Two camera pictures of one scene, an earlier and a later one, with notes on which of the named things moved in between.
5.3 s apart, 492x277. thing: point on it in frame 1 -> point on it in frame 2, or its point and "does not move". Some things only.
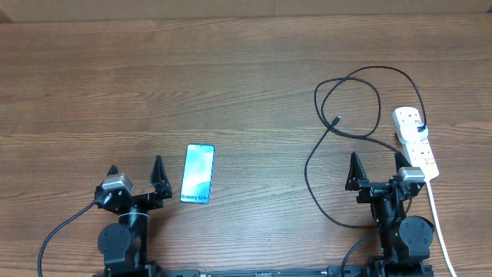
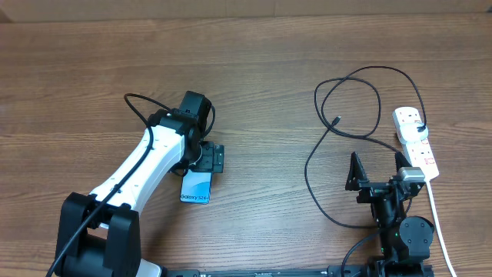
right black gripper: x=370 y=189 does not move
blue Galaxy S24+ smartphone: x=197 y=172 does not move
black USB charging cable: x=365 y=137 does not move
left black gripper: x=161 y=188 -> x=211 y=161
